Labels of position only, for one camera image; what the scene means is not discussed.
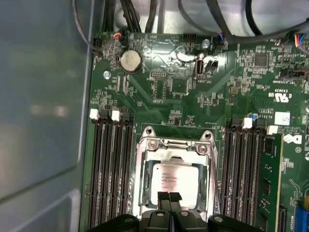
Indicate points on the CPU socket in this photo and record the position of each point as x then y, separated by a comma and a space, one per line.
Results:
138, 169

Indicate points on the blue expansion slot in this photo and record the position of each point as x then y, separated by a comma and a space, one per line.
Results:
304, 217

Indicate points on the metal socket cover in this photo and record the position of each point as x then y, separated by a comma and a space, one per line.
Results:
183, 153

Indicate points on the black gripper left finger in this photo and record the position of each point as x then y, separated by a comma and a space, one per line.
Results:
154, 222

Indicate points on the silver USB port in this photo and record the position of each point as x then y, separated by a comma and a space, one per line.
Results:
200, 66

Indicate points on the black square chip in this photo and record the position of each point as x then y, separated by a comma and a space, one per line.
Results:
261, 60

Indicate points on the white sticker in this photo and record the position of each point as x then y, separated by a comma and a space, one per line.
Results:
282, 119

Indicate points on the RAM slot black clips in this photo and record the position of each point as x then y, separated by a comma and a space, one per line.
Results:
128, 169
228, 169

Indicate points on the metal locking lever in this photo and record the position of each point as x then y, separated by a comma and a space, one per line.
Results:
214, 174

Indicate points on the silver coin battery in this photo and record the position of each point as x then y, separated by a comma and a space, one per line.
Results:
130, 61

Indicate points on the green RAM stick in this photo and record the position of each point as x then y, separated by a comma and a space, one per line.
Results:
271, 183

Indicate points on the green motherboard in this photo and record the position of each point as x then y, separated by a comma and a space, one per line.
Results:
217, 79

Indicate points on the silver CPU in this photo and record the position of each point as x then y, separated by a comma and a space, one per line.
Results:
176, 176

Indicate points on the black PC case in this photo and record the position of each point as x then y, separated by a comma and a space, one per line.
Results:
36, 96

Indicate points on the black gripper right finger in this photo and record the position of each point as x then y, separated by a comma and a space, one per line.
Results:
190, 222

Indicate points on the black expansion slot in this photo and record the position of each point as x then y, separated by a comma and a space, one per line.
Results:
282, 220

